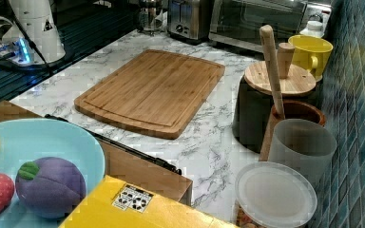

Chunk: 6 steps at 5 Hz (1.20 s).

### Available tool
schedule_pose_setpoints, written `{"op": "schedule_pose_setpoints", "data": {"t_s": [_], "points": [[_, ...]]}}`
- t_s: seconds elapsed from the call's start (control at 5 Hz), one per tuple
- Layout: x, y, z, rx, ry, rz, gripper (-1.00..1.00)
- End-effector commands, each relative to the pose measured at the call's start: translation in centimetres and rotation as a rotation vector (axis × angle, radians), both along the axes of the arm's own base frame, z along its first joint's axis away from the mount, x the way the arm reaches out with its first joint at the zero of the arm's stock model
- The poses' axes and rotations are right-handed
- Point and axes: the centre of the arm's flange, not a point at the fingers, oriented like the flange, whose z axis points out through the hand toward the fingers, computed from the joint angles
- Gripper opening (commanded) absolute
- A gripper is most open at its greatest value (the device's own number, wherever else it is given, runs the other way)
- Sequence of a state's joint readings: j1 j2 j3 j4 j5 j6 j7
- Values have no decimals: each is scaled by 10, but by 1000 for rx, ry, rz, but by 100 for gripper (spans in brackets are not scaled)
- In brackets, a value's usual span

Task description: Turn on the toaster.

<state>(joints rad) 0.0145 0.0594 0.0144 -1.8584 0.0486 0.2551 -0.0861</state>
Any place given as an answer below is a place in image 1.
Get glass french press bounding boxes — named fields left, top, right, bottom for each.
left=138, top=0, right=163, bottom=34

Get stainless steel toaster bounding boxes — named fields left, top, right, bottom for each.
left=167, top=0, right=213, bottom=40

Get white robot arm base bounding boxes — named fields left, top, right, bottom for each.
left=0, top=0, right=66, bottom=67

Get black canister with wooden lid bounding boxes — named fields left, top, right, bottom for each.
left=232, top=43, right=317, bottom=153

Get frosted grey plastic cup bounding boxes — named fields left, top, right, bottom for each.
left=268, top=119, right=337, bottom=188

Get brown wooden utensil holder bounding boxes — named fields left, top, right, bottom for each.
left=259, top=100, right=326, bottom=162

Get purple plush eggplant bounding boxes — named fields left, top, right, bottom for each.
left=15, top=157, right=86, bottom=219

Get clear jar with plastic lid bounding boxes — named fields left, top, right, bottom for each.
left=235, top=161, right=317, bottom=228

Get silver toaster oven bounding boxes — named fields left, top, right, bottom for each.
left=208, top=0, right=332, bottom=52

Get black cable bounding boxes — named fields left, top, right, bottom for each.
left=1, top=0, right=55, bottom=77

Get yellow mug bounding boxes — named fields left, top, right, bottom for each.
left=288, top=35, right=334, bottom=82

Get white bottle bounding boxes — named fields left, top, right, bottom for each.
left=300, top=21, right=324, bottom=38

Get bamboo cutting board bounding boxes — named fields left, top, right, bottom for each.
left=74, top=49, right=225, bottom=139

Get light blue plate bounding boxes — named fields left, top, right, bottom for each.
left=0, top=118, right=106, bottom=228

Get yellow cardboard box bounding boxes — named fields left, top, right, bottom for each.
left=59, top=176, right=238, bottom=228

